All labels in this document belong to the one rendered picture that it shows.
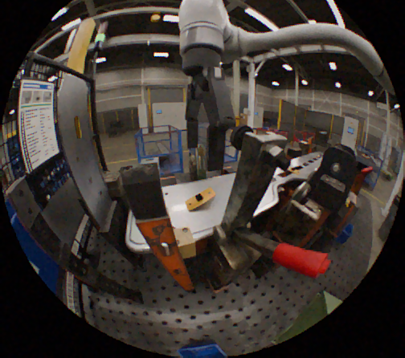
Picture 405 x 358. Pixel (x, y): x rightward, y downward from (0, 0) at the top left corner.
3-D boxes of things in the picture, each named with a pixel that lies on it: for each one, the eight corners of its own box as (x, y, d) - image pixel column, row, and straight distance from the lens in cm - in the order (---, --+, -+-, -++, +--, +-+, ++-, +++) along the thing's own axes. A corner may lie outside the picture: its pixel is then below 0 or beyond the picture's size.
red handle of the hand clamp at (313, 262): (238, 217, 22) (338, 241, 13) (240, 228, 23) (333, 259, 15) (217, 225, 20) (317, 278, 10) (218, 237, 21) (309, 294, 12)
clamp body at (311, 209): (259, 253, 62) (299, 186, 36) (275, 271, 61) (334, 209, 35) (243, 263, 58) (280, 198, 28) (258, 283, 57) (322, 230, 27)
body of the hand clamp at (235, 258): (221, 273, 55) (242, 222, 23) (229, 286, 54) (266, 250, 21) (206, 278, 54) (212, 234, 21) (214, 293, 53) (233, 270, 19)
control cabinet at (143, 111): (143, 131, 1045) (141, 101, 1045) (149, 130, 1041) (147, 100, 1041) (140, 136, 809) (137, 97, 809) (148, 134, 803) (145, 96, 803)
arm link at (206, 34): (212, 47, 35) (212, 67, 33) (176, 42, 33) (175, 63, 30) (232, 30, 29) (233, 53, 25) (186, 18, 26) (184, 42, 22)
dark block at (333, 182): (272, 254, 64) (325, 172, 37) (282, 265, 64) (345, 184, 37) (265, 261, 61) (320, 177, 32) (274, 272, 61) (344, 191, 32)
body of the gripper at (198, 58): (229, 51, 25) (229, 98, 22) (210, 66, 32) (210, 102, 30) (189, 43, 23) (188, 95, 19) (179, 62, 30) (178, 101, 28)
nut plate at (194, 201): (210, 187, 34) (209, 184, 33) (216, 195, 31) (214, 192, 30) (184, 201, 34) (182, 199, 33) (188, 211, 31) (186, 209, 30)
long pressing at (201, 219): (313, 150, 133) (314, 148, 133) (334, 158, 129) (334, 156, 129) (133, 193, 44) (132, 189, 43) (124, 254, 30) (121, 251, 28)
